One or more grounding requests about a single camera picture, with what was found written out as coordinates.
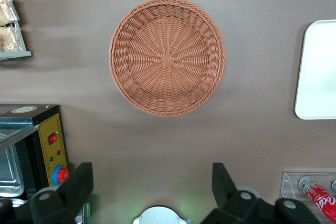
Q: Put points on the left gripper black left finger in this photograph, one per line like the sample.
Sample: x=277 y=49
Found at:
x=68 y=192

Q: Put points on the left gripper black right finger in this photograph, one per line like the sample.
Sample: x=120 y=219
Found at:
x=231 y=203

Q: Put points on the grey metal snack tray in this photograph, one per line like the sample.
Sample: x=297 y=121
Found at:
x=15 y=54

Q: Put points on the brown round wicker basket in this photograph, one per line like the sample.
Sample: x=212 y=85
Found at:
x=168 y=58

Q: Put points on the cream rectangular tray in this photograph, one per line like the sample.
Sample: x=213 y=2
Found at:
x=317 y=69

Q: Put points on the clear acrylic bottle rack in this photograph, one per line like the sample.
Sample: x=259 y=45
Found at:
x=288 y=184

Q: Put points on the steel warmer pan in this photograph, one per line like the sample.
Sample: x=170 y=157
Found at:
x=8 y=171

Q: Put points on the black food warmer cabinet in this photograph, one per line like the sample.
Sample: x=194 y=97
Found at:
x=50 y=127

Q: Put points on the clear bag of crackers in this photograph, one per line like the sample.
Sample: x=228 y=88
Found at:
x=6 y=10
x=9 y=39

